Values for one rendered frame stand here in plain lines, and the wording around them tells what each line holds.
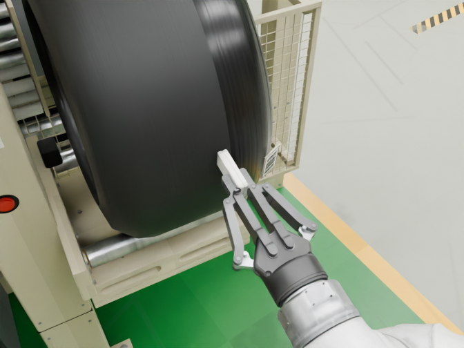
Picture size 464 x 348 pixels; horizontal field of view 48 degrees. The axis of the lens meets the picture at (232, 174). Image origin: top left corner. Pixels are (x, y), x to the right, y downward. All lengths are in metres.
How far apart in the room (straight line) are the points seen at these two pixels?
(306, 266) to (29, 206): 0.54
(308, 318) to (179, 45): 0.39
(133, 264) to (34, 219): 0.21
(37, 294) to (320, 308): 0.73
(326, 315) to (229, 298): 1.39
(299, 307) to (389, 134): 2.09
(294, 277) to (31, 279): 0.66
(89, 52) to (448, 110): 2.39
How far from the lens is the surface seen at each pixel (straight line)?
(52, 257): 1.12
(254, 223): 0.70
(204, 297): 2.01
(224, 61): 0.74
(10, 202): 0.97
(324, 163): 2.45
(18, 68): 1.30
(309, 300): 0.63
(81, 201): 1.28
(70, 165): 1.23
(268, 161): 0.86
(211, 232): 1.10
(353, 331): 0.63
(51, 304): 1.25
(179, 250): 1.08
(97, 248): 1.04
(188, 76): 0.72
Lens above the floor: 1.76
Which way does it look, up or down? 48 degrees down
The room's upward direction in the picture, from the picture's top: straight up
